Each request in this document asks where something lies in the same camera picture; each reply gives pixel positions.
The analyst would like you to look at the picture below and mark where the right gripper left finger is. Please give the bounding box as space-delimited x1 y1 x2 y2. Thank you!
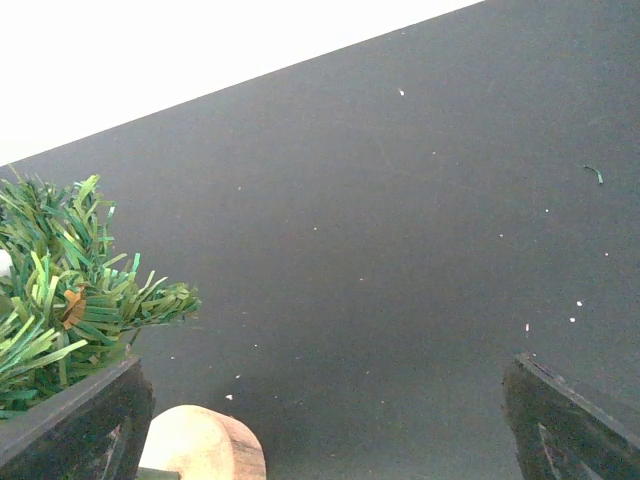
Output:
1 355 154 479

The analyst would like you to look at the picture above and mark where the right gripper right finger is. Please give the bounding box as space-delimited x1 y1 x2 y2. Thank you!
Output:
502 352 639 479

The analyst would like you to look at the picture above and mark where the small green christmas tree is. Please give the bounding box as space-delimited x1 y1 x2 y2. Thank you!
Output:
1 175 201 422

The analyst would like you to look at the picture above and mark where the wooden tree base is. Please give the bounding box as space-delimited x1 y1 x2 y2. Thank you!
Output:
139 405 267 479

